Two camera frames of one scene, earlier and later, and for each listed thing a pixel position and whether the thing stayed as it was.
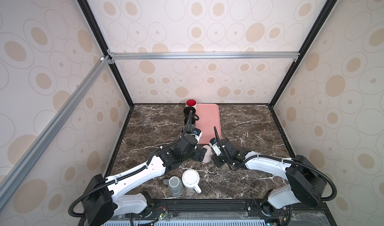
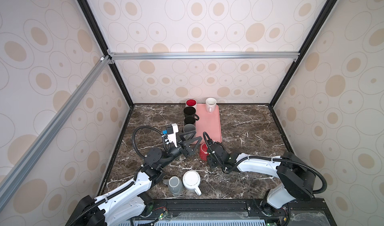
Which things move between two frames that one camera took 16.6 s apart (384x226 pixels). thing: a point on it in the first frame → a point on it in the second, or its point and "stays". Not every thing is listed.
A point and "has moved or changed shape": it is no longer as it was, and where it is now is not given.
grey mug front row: x=175 y=185 stays
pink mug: x=208 y=154 has moved or changed shape
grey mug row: x=188 y=131 stays
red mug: x=191 y=102 stays
